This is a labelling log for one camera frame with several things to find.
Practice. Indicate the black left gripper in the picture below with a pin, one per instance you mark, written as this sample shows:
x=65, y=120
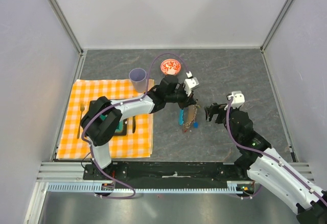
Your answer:
x=188, y=101

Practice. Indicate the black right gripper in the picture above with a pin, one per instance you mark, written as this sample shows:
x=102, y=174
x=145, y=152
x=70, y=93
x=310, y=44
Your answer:
x=213, y=109

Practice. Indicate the blue carabiner keyring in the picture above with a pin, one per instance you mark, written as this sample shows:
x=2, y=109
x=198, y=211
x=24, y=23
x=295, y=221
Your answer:
x=180, y=119

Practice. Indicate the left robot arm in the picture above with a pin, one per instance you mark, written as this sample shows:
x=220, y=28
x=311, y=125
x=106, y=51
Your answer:
x=150, y=102

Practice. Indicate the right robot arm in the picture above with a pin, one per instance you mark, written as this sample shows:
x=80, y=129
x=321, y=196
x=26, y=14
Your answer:
x=262, y=164

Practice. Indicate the red white patterned bowl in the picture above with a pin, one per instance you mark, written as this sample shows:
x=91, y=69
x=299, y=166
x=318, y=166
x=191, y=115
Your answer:
x=170, y=67

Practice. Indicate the purple plastic cup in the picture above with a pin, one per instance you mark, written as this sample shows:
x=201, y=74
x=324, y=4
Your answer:
x=138, y=77

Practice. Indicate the gold knife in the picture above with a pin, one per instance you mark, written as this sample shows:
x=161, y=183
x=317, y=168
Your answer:
x=133, y=124

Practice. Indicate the orange checkered cloth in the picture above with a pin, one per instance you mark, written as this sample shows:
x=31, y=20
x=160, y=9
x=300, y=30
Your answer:
x=135, y=144

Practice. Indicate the teal square plate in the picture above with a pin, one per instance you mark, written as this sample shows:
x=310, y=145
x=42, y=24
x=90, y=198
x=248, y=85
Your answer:
x=120, y=126

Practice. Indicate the gold fork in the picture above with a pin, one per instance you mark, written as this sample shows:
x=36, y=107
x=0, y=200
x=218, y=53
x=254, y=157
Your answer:
x=80, y=119

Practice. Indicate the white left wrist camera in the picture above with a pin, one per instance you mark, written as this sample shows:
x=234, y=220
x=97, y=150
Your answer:
x=190, y=83

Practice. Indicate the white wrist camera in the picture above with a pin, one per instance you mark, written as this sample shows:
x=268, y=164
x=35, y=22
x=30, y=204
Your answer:
x=236, y=99
x=190, y=83

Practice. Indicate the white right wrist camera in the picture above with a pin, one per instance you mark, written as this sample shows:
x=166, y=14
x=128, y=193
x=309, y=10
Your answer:
x=236, y=99

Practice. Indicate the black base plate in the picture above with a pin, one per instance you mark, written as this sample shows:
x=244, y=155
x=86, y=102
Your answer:
x=181, y=174

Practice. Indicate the white toothed cable rail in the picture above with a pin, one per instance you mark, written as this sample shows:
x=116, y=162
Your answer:
x=101, y=188

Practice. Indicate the aluminium frame rail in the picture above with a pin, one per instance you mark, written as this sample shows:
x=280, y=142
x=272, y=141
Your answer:
x=60, y=172

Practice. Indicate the aluminium corner post right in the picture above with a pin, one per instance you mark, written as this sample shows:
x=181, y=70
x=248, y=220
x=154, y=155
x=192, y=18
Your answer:
x=276, y=24

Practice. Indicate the aluminium corner post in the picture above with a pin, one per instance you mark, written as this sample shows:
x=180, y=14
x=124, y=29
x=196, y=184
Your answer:
x=276, y=24
x=67, y=28

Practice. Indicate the aluminium corner post left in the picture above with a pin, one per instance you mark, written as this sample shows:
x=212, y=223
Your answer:
x=67, y=28

